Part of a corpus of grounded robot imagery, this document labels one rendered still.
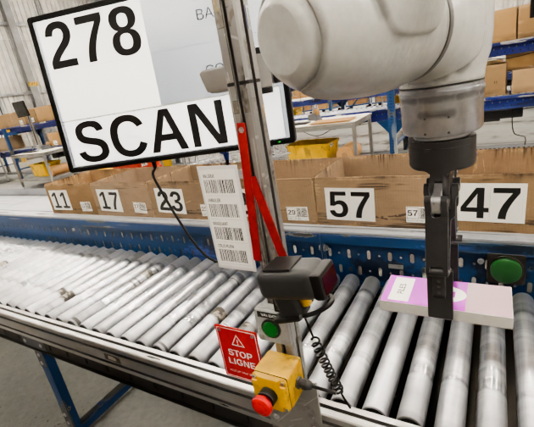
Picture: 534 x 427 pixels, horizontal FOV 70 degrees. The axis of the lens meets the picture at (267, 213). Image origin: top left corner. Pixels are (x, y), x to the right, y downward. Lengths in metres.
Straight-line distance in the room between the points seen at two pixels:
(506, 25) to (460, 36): 5.20
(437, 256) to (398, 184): 0.70
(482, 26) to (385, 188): 0.78
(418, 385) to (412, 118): 0.57
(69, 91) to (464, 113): 0.71
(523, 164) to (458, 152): 0.96
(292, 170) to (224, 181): 0.98
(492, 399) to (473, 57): 0.63
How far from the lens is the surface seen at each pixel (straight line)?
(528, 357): 0.99
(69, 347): 1.42
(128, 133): 0.82
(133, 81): 0.81
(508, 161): 1.43
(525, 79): 5.40
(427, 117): 0.47
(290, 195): 1.31
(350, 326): 1.04
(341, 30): 0.30
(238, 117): 0.61
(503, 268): 1.16
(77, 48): 0.87
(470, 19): 0.45
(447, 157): 0.48
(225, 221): 0.68
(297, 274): 0.58
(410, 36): 0.35
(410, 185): 1.17
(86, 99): 0.86
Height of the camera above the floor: 1.36
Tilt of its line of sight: 19 degrees down
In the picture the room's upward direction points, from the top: 10 degrees counter-clockwise
